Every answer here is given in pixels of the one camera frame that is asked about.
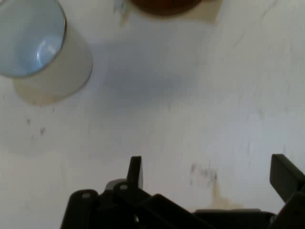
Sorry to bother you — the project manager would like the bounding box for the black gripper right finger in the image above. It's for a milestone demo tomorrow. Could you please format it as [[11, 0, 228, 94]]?
[[269, 154, 305, 229]]

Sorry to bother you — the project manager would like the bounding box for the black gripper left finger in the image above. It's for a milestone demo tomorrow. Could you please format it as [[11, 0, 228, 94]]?
[[59, 156, 203, 229]]

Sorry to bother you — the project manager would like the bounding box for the white enamel mug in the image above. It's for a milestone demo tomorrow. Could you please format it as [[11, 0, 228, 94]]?
[[0, 0, 93, 105]]

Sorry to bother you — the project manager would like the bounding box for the brown wooden mug tree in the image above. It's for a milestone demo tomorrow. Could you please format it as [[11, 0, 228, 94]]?
[[130, 0, 203, 17]]

